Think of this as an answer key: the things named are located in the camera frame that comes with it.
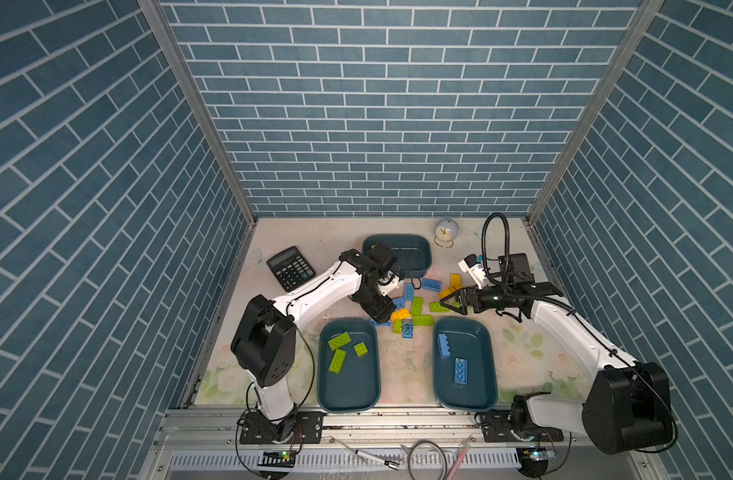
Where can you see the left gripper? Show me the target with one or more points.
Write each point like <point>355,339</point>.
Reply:
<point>381,311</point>

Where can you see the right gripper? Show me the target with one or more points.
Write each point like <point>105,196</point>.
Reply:
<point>462,296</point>

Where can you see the yellow small lego brick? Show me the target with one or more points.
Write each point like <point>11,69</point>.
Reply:
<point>400,314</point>

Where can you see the blue lego brick long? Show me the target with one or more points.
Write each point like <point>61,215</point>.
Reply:
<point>443,346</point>

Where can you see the small green lego piece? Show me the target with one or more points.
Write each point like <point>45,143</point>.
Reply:
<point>360,349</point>

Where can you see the green lego brick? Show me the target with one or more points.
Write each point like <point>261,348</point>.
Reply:
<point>339,341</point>

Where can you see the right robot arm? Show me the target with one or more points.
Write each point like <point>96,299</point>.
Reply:
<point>628,405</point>

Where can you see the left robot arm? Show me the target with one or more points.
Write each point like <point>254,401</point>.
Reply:
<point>265,342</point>

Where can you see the yellow lego plate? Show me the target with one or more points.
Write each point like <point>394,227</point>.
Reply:
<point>447,293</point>

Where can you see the yellow lego slope brick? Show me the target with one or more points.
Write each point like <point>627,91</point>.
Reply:
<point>455,280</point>

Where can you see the blue lego plate narrow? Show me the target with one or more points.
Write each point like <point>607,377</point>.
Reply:
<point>409,292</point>

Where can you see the blue lego plate upside-down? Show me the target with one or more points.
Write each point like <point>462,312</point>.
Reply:
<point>431,285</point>

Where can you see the green lego plate upright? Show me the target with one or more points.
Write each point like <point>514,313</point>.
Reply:
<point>416,306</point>

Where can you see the back teal container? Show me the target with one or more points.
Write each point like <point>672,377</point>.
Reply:
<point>413,252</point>

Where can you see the teal container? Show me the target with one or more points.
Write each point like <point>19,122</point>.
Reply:
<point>470,340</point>
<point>413,252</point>
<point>358,387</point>

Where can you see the right teal container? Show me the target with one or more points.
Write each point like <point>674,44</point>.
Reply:
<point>470,340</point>

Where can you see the small white clock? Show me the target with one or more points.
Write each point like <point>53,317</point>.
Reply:
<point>445,233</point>

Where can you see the left teal container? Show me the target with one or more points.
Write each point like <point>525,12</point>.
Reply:
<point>358,387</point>

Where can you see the black calculator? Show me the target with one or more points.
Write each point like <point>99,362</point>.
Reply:
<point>290,268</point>

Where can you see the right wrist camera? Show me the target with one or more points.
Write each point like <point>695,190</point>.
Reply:
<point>471,266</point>

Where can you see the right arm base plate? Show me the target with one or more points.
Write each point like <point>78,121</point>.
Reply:
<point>500,426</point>

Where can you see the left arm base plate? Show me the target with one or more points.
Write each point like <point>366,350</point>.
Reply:
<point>305,427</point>

